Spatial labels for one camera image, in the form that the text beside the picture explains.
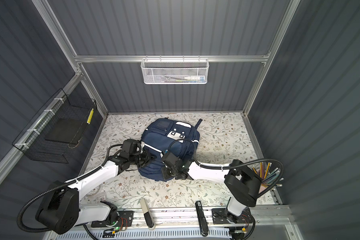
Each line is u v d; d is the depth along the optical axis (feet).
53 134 2.36
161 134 3.07
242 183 1.48
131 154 2.24
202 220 2.28
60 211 1.36
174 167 2.09
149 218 2.32
